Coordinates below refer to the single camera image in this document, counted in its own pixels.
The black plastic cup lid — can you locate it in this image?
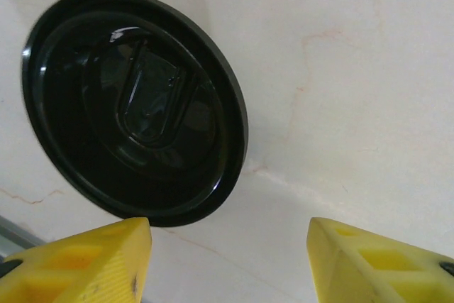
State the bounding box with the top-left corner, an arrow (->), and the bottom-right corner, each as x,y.
21,0 -> 249,228

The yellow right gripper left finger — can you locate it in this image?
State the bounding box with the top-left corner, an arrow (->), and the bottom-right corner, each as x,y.
0,216 -> 153,303

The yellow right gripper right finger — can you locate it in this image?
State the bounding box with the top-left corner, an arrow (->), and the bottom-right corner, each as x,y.
306,216 -> 454,303

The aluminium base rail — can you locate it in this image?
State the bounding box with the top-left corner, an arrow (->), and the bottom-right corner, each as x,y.
0,214 -> 47,258

